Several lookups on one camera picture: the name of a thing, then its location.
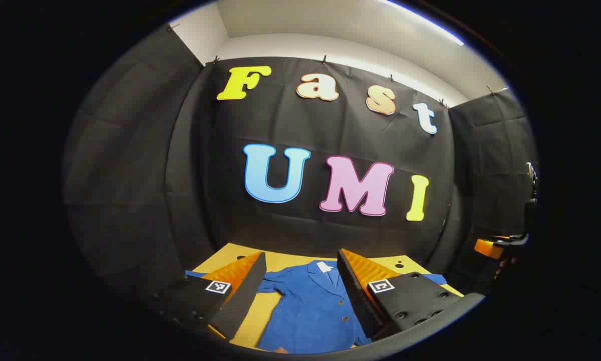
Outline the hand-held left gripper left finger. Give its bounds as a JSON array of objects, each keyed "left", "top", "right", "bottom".
[{"left": 145, "top": 252, "right": 267, "bottom": 342}]

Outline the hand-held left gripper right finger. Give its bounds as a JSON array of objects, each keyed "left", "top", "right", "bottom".
[{"left": 337, "top": 248, "right": 486, "bottom": 341}]

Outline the blue corduroy jacket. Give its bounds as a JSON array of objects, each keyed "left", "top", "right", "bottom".
[{"left": 185, "top": 260, "right": 447, "bottom": 354}]

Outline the black backdrop cloth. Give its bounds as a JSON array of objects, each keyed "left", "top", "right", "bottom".
[{"left": 62, "top": 25, "right": 539, "bottom": 301}]

